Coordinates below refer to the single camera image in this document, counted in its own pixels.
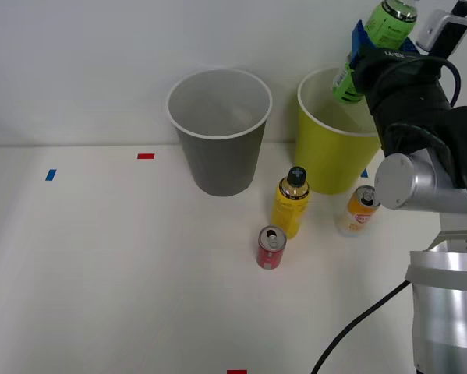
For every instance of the yellow label plastic bottle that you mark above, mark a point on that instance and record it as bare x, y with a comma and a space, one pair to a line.
287, 214

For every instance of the green label plastic bottle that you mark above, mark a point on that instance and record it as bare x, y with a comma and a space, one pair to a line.
389, 27

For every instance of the orange and white drink can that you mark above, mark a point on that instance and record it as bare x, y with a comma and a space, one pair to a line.
354, 222

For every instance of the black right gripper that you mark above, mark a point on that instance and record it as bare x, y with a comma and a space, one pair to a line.
397, 70

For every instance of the yellow-green plastic waste bin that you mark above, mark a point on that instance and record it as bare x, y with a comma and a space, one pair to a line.
326, 156

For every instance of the grey plastic waste bin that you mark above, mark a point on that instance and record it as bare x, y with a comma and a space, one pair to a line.
221, 163

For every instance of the silver and black right arm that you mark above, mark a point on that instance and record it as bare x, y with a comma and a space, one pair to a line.
432, 187

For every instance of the red drink can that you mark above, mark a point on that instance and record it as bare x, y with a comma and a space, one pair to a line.
271, 253

